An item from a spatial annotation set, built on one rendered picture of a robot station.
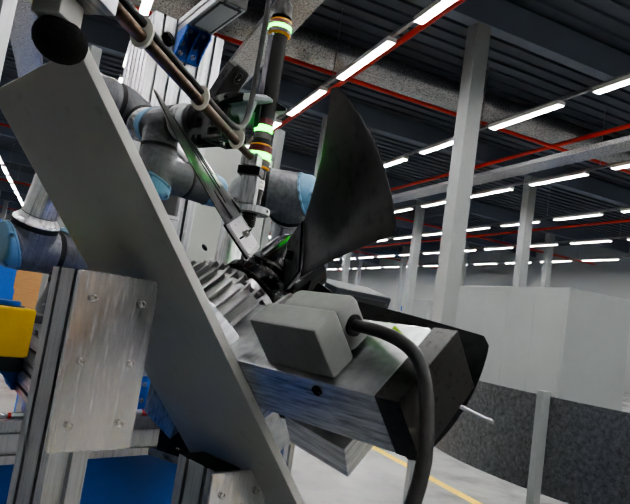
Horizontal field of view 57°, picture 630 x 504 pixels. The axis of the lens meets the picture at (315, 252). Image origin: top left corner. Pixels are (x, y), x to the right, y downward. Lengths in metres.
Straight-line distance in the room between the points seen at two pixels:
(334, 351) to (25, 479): 0.39
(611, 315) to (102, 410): 11.02
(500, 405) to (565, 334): 7.88
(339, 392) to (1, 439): 0.80
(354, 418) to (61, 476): 0.33
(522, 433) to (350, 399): 2.23
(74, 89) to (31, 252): 0.98
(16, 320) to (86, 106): 0.62
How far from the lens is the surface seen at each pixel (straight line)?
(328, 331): 0.60
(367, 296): 1.75
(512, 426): 2.84
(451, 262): 7.93
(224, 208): 0.93
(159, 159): 1.24
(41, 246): 1.61
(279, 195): 1.53
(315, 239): 0.83
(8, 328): 1.20
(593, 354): 11.22
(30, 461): 0.77
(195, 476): 0.89
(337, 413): 0.64
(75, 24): 0.54
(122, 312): 0.72
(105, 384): 0.73
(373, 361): 0.62
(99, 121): 0.65
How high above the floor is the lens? 1.14
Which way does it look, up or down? 6 degrees up
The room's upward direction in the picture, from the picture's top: 9 degrees clockwise
